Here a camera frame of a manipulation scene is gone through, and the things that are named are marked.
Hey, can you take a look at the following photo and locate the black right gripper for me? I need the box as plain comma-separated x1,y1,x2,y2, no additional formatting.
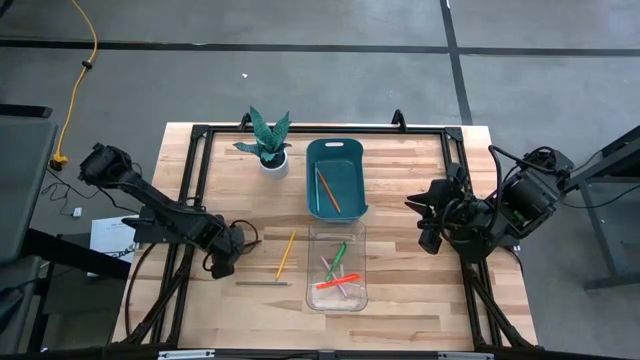
404,163,482,256

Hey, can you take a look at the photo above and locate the yellow pencil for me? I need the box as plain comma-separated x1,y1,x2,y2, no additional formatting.
274,228,298,282

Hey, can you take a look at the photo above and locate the orange pencil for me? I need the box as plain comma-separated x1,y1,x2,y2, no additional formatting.
317,169,343,215

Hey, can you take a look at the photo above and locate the pink pen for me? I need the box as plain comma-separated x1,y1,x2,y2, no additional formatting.
320,255,349,298

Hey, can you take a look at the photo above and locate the green pen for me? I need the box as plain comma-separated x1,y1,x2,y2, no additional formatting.
324,241,348,283

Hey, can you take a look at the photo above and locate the red pen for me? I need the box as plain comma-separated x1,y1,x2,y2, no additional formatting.
315,272,362,292

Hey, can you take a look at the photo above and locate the snake plant in white pot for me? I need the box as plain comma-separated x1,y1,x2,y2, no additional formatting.
232,104,294,180

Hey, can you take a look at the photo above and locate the teal plastic bin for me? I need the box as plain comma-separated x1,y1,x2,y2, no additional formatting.
305,137,370,223

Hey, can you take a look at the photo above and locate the clear plastic bin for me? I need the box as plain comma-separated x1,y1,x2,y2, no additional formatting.
304,219,370,313

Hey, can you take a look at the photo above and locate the white paper sheet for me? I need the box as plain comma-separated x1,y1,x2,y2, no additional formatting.
89,215,141,265

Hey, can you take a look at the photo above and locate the black slanted beam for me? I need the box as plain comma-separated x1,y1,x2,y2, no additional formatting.
22,228,132,281

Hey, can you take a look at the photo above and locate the dark metal desk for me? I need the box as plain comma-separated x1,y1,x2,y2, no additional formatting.
551,124,640,292

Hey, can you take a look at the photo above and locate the grey flat furniture top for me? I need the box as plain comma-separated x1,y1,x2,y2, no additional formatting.
0,115,60,265

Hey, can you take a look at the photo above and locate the black bar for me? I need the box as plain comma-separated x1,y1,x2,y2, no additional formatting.
0,103,54,120

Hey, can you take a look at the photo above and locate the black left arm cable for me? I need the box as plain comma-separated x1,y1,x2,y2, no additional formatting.
230,218,261,247

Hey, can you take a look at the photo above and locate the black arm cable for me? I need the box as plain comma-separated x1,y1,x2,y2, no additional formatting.
230,218,261,247
487,143,574,241

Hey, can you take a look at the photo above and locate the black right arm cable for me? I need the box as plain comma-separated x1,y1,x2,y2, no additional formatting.
487,143,574,241

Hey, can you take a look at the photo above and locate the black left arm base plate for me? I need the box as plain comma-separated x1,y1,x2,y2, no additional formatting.
122,217,204,246

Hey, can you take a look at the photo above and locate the black metal table frame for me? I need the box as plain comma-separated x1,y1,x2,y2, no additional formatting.
113,108,539,352

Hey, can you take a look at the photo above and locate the dark cable under table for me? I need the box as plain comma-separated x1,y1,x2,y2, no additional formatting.
123,242,157,339

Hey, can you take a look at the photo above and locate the silver metal bracket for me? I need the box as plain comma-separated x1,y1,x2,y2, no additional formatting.
158,349,216,360
438,351,494,360

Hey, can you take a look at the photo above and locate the yellow extension cable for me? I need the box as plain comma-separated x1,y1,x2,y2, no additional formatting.
48,0,99,171

